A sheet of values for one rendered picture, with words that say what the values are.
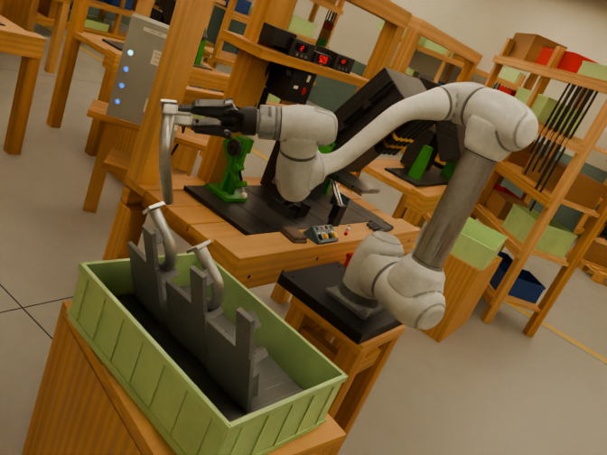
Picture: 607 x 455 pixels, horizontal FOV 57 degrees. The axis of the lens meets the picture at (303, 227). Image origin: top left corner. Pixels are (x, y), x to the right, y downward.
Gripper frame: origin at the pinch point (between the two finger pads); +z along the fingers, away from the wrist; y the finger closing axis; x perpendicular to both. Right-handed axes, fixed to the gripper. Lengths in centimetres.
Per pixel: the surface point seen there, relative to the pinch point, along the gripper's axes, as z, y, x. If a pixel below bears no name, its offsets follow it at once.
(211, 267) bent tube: -10.9, -4.3, 41.3
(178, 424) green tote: -6, -18, 72
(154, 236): 2.8, -7.4, 32.2
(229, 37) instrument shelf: -12, -46, -88
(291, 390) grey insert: -33, -36, 60
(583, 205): -301, -224, -146
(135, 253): 8.7, -20.8, 29.3
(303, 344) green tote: -36, -32, 48
